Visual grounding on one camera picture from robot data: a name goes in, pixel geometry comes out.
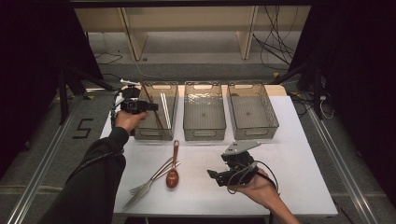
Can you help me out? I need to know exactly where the smoky clear plastic bin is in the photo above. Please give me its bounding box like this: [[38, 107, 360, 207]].
[[182, 80, 227, 142], [128, 81, 179, 142], [226, 81, 280, 141]]

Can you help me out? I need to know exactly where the bundle of black floor cables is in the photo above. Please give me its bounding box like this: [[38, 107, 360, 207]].
[[251, 6, 297, 71]]

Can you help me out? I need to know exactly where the person's right hand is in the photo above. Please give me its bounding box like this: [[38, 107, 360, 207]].
[[236, 169, 280, 210]]

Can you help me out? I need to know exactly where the white floor cable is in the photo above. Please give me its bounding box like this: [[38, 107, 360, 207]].
[[120, 46, 163, 80]]

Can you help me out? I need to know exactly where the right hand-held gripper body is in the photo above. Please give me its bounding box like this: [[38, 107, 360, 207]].
[[218, 139, 262, 188]]

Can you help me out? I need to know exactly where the black tripod stand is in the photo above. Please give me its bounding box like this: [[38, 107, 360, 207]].
[[57, 64, 116, 125], [270, 59, 325, 120]]

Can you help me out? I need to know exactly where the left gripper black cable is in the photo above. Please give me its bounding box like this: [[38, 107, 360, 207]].
[[110, 90, 125, 125]]

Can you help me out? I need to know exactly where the black curtain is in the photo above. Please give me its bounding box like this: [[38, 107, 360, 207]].
[[289, 0, 396, 200], [0, 6, 104, 178]]

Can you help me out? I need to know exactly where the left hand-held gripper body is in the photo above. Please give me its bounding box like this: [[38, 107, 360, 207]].
[[120, 78, 148, 115]]

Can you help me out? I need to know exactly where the aluminium floor rail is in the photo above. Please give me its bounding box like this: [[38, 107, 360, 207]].
[[306, 106, 379, 224], [6, 96, 82, 224]]

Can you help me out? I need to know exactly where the black floor cable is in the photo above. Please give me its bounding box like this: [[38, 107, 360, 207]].
[[94, 51, 124, 65]]

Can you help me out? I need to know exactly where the person's left hand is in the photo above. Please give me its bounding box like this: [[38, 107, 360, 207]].
[[114, 110, 149, 136]]

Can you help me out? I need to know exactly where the silver metal knife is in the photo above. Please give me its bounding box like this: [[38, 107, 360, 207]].
[[120, 161, 182, 211]]

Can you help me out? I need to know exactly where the silver metal fork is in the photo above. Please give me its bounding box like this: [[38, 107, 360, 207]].
[[128, 157, 177, 196]]

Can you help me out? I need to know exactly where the beige wooden desk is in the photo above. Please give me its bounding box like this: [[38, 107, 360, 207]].
[[74, 6, 312, 62]]

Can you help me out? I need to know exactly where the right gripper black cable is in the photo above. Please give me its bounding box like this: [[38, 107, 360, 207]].
[[226, 160, 280, 195]]

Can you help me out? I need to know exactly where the brown wooden spoon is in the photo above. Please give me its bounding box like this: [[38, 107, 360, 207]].
[[165, 139, 180, 189]]

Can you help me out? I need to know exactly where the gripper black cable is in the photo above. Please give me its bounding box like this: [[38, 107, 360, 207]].
[[226, 160, 280, 195], [110, 90, 125, 125]]

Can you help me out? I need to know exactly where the white table mat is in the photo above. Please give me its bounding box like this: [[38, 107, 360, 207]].
[[99, 94, 339, 217]]

